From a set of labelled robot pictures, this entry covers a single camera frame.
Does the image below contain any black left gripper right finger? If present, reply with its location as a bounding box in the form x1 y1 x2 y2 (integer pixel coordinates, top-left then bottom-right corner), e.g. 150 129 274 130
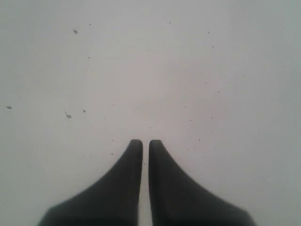
149 140 255 226

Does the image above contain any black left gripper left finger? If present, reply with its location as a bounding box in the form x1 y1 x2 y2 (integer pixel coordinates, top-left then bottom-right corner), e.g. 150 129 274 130
39 139 143 226

